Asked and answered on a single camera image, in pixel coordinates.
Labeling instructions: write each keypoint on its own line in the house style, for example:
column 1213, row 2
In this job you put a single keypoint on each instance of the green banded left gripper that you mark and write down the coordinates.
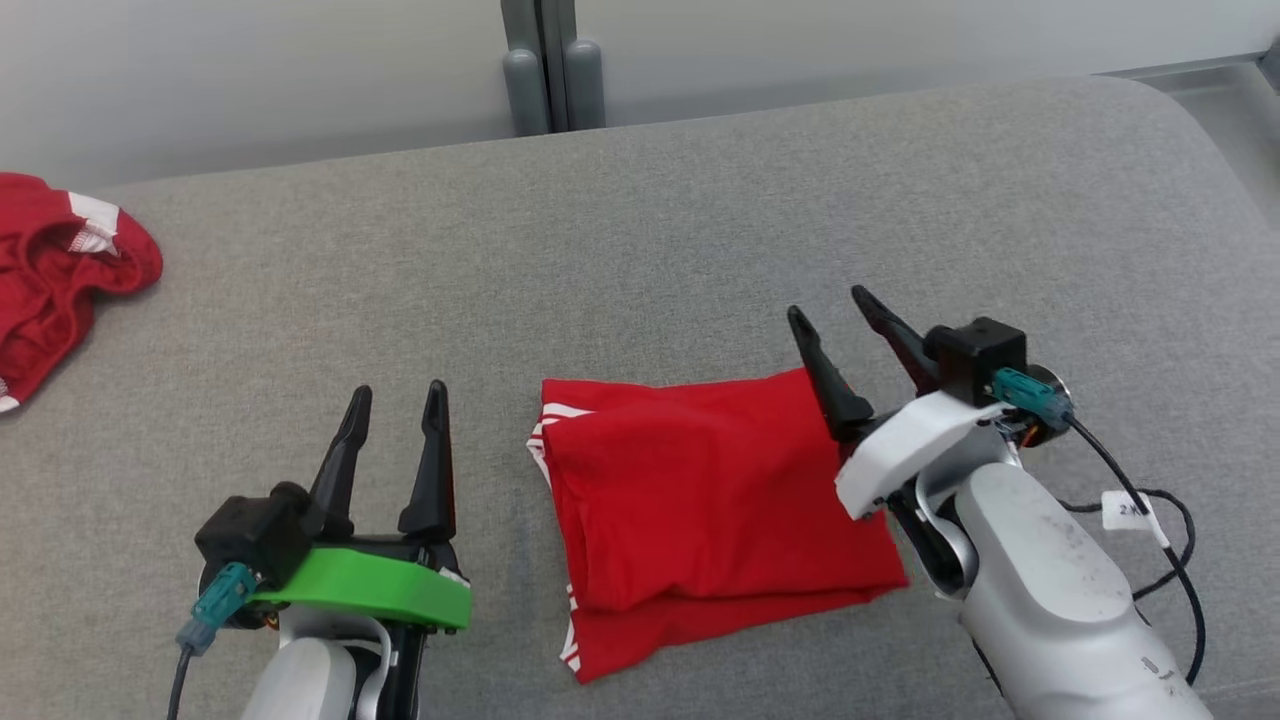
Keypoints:
column 380, row 585

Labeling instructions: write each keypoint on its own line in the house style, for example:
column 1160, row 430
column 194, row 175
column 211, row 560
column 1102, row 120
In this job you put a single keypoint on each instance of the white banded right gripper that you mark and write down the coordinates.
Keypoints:
column 900, row 450

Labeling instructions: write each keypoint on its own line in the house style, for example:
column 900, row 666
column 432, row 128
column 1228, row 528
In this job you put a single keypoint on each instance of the red shorts white stripes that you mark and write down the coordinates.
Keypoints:
column 50, row 290

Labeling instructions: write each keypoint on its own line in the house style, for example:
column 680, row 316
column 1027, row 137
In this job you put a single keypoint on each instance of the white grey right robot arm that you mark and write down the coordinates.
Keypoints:
column 1060, row 600

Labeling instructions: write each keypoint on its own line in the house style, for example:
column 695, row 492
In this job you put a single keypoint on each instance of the grey fabric sofa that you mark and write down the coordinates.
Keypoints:
column 650, row 250

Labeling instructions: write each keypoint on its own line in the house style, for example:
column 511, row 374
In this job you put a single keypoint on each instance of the grey round-topped cylinder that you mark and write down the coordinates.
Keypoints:
column 585, row 85
column 526, row 95

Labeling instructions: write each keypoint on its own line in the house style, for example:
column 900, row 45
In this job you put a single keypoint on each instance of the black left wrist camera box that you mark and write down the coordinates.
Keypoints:
column 250, row 530

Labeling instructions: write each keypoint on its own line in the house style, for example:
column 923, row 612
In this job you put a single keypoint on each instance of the grey metal floor rail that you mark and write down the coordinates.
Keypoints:
column 1200, row 68

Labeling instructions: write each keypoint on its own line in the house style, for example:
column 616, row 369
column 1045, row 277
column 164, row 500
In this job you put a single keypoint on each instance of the grey vertical frame post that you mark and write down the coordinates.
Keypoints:
column 545, row 50

